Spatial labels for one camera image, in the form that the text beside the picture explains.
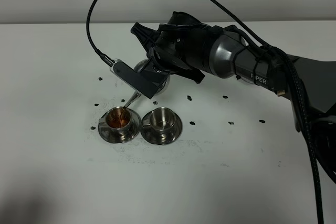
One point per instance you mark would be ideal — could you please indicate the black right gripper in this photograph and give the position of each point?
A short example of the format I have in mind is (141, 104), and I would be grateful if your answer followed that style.
(181, 46)

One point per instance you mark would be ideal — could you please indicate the left stainless steel teacup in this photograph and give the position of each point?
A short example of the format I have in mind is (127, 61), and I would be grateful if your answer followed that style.
(116, 118)

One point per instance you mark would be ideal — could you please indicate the stainless steel teapot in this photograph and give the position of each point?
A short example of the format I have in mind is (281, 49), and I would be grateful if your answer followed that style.
(147, 73)

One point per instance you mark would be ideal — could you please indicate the stainless steel teacup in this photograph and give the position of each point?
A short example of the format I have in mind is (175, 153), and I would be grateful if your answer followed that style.
(116, 118)
(160, 119)

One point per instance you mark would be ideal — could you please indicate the right stainless steel teacup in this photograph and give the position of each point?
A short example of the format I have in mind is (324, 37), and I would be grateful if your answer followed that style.
(160, 119)

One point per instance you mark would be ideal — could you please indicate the left stainless steel saucer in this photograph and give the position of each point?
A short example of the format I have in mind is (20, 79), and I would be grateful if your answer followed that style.
(123, 135)

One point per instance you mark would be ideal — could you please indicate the stainless steel saucer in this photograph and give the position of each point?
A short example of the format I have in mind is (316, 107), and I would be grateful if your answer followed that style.
(165, 137)
(123, 135)

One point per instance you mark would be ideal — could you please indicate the right stainless steel saucer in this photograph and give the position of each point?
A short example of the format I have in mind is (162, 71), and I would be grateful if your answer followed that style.
(165, 137)

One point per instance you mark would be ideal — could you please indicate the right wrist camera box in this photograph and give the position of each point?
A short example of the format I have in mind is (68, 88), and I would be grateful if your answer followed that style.
(138, 81)

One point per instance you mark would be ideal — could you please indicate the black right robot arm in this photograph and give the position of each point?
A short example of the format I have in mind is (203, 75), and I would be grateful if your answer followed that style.
(233, 53)

